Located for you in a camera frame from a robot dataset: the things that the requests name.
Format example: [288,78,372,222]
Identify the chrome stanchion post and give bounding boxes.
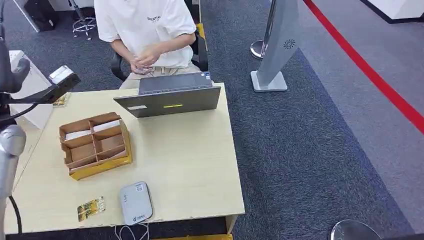
[250,0,278,60]

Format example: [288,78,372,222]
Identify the small card stack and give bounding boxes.
[132,66,154,76]

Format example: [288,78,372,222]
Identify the white cabinet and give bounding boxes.
[7,49,55,131]

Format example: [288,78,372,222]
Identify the black case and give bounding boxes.
[23,0,60,33]

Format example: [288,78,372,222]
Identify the yellow patterned card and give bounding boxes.
[76,196,107,223]
[52,93,72,109]

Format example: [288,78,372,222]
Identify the white cable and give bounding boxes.
[114,223,151,240]

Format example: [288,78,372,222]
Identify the white card stack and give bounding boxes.
[64,129,92,141]
[92,119,121,133]

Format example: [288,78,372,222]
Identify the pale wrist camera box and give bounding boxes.
[48,65,75,85]

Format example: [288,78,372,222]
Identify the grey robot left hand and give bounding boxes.
[0,39,32,95]

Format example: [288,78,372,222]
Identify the person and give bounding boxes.
[93,0,214,90]

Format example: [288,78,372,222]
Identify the person's right hand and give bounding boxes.
[128,57,147,74]

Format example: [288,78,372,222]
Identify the grey kiosk stand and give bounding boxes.
[250,0,302,93]

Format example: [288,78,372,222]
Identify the wooden divided card box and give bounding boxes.
[58,111,133,181]

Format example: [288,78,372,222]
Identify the dark grey laptop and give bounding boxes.
[113,71,222,119]

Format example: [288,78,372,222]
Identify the grey router box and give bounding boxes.
[118,181,154,226]

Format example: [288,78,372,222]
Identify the chrome stool base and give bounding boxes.
[68,0,98,41]

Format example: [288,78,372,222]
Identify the person's left hand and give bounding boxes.
[135,45,164,68]

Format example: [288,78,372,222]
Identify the round chrome stanchion base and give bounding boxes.
[329,219,383,240]

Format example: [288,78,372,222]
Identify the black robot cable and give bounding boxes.
[8,195,23,235]

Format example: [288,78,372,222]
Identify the yellow black post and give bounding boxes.
[193,0,209,54]

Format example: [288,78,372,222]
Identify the white platform with black edge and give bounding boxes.
[359,0,424,24]

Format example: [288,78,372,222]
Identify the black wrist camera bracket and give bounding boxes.
[0,72,82,124]

